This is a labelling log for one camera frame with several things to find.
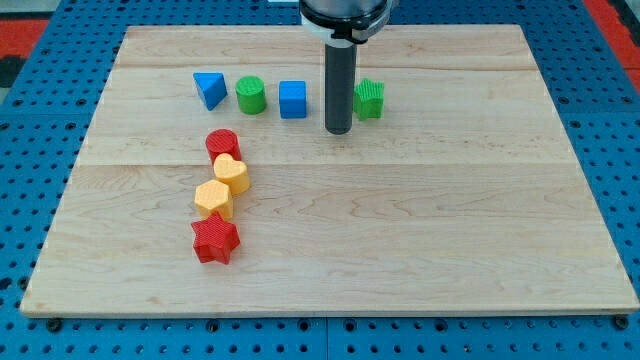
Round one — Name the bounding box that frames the green star block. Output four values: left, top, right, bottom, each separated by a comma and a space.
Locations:
353, 78, 385, 121

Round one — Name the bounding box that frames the red star block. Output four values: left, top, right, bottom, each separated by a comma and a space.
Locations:
191, 212, 240, 265

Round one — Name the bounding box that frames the yellow heart block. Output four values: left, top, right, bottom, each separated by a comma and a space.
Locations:
213, 153, 251, 195

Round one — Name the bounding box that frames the blue cube block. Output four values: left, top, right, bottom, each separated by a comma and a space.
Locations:
278, 80, 307, 119

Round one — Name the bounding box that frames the red cylinder block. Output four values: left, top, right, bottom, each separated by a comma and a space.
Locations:
205, 129, 242, 163

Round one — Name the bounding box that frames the yellow hexagon block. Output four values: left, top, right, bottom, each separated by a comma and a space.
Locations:
194, 180, 233, 220

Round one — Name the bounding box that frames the light wooden board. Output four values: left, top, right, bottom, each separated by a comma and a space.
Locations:
21, 25, 639, 318

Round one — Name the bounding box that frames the green cylinder block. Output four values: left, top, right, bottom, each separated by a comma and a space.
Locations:
235, 75, 267, 115

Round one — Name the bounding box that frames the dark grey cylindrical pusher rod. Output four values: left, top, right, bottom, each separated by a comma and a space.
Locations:
324, 45, 357, 135

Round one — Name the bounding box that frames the blue triangle block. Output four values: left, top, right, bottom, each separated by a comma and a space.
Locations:
193, 72, 228, 111

